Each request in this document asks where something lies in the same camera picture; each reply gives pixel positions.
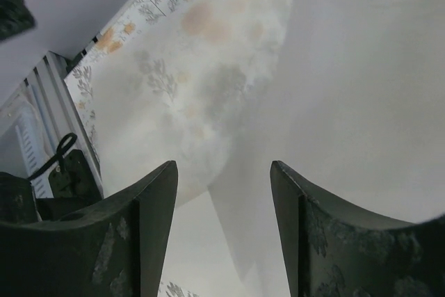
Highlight floral patterned table mat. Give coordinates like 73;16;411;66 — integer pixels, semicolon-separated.
66;0;238;296

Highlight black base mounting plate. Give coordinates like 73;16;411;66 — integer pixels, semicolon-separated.
0;149;102;221

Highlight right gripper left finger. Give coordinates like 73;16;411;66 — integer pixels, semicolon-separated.
1;161;178;296

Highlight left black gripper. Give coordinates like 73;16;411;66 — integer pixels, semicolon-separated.
0;0;36;42

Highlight white slotted cable duct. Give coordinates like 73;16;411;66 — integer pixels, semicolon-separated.
15;103;53;198

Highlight aluminium frame rail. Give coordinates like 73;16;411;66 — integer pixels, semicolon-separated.
22;51;103;193

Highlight white wrapping paper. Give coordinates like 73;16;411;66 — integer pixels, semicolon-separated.
93;0;445;297

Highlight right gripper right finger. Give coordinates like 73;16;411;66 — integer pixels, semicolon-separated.
270;161;444;296

